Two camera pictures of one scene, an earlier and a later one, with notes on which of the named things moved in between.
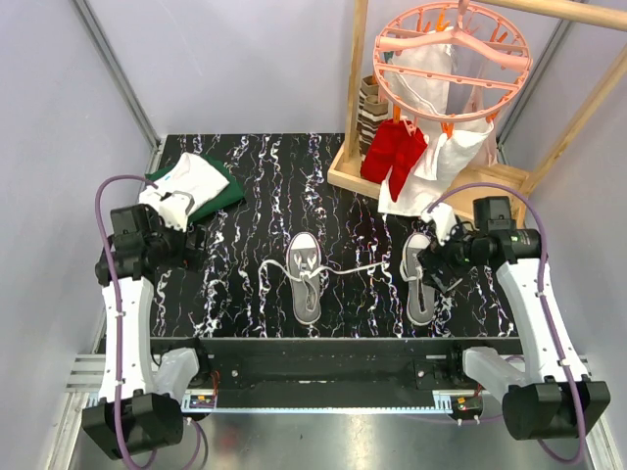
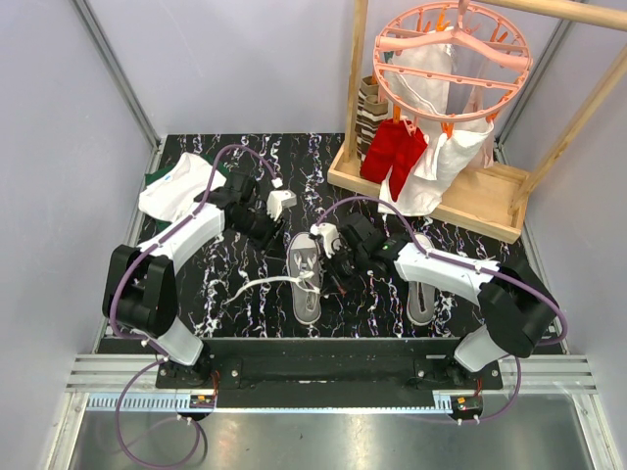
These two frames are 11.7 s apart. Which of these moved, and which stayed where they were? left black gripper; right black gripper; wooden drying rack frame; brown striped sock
Moved: left black gripper; right black gripper
Stayed: brown striped sock; wooden drying rack frame
